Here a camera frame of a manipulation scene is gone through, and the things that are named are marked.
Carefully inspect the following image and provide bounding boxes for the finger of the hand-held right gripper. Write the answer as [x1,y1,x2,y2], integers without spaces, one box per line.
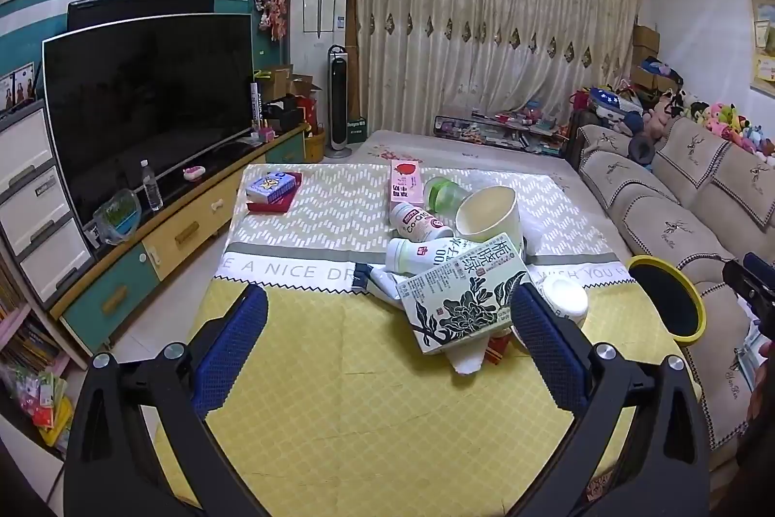
[722,252,775,339]

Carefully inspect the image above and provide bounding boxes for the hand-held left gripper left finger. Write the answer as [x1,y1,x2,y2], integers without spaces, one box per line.
[63,283,273,517]

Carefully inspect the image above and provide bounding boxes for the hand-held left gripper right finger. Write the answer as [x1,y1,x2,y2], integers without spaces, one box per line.
[509,283,715,517]

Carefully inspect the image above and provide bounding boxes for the red packet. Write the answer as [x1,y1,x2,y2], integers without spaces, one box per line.
[484,335,515,366]

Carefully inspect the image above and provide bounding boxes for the white round cup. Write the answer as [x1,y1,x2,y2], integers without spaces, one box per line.
[539,275,589,327]

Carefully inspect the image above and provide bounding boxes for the white tissue paper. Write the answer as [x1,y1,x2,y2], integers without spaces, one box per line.
[447,335,503,376]

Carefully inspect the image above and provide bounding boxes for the yellow-rimmed black trash bin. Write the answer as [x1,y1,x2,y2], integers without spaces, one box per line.
[626,254,708,344]

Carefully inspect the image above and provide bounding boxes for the green flower-print carton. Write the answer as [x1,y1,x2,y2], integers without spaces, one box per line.
[396,232,534,356]

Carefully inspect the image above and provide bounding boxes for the cream paper bowl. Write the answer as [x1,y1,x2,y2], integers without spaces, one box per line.
[455,186,525,245]

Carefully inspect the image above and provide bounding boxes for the white bottle with green cap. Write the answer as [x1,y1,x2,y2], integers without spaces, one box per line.
[386,236,467,276]

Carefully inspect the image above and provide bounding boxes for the white bottle with red label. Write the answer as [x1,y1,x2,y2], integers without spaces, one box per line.
[389,202,456,245]

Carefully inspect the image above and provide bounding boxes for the clear bottle with green label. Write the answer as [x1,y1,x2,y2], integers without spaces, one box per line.
[424,176,479,221]

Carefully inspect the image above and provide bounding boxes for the pink drink carton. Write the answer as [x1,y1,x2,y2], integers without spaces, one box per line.
[389,159,425,207]

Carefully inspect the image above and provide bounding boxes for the papers on sofa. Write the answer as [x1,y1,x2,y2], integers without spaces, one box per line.
[737,323,765,392]

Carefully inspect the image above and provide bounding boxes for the green and yellow tv cabinet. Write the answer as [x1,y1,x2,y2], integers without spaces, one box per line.
[48,120,310,357]

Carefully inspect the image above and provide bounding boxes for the beige sofa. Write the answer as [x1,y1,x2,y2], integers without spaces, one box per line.
[572,114,775,470]

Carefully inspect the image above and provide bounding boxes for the person's dark clothing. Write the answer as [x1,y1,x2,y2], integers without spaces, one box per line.
[734,368,775,472]

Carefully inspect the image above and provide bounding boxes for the flat red box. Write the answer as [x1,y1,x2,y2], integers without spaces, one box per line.
[245,187,299,215]

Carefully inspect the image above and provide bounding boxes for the blue cartoon box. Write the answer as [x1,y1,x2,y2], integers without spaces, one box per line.
[245,173,302,204]

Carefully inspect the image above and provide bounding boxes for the clear glass bowl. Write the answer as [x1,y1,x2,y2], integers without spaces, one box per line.
[92,188,142,247]

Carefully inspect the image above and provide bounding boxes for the pile of plush toys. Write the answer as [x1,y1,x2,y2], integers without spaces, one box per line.
[642,87,775,157]

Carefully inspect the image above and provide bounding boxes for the clear water bottle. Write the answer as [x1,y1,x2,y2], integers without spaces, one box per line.
[140,159,163,212]

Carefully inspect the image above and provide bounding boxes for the shelf of books and packets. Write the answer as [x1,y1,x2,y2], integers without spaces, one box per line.
[0,275,75,454]

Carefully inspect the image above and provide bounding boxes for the low glass table with toys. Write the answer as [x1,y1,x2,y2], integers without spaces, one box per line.
[433,108,570,155]

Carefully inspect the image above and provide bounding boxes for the pile of bags and toys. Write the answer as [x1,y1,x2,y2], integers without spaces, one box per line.
[569,81,655,160]

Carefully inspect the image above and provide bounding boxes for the white plastic drawer unit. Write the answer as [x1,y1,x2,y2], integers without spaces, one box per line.
[0,99,98,312]

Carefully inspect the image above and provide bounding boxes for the large black television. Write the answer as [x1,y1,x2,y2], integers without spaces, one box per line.
[42,13,258,251]

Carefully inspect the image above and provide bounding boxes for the stacked cardboard boxes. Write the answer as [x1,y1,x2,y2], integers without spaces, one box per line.
[630,25,662,88]

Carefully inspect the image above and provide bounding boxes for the open cardboard boxes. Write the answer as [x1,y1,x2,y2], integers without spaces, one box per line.
[260,65,322,101]

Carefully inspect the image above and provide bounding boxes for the grey tower fan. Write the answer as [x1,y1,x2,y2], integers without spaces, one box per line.
[324,45,358,158]

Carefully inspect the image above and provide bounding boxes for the cream patterned curtain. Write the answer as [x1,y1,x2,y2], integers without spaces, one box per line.
[346,0,643,136]

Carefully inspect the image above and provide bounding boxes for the hanging flower decoration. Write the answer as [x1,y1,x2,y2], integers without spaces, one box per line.
[253,0,288,42]

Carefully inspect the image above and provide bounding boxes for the white standing air conditioner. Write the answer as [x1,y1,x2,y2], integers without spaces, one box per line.
[289,0,351,130]

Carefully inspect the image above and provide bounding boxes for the black television behind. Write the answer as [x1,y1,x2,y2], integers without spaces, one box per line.
[66,0,216,33]

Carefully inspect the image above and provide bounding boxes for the framed wall poster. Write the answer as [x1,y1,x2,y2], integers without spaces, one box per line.
[747,0,775,97]

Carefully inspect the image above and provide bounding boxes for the small photo frame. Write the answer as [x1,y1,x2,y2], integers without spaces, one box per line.
[0,63,36,115]

